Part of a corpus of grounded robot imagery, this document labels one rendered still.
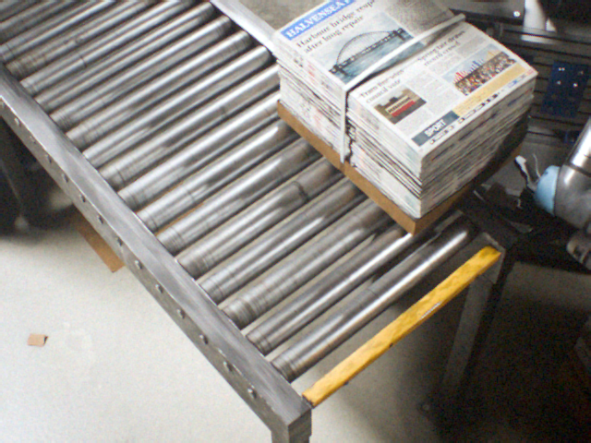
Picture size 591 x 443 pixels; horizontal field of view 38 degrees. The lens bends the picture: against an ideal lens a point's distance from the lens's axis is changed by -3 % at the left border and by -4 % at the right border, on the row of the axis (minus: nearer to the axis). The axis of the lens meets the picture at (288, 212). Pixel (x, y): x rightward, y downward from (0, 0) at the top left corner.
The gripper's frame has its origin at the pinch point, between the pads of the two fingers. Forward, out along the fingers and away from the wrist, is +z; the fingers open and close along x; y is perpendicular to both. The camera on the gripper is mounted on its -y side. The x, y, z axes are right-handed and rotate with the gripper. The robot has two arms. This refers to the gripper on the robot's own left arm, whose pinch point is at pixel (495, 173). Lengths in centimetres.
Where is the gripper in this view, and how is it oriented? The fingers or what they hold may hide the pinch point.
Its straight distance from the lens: 170.5
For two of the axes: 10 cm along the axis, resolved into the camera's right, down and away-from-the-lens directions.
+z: -6.4, -6.1, 4.6
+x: -7.7, 5.3, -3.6
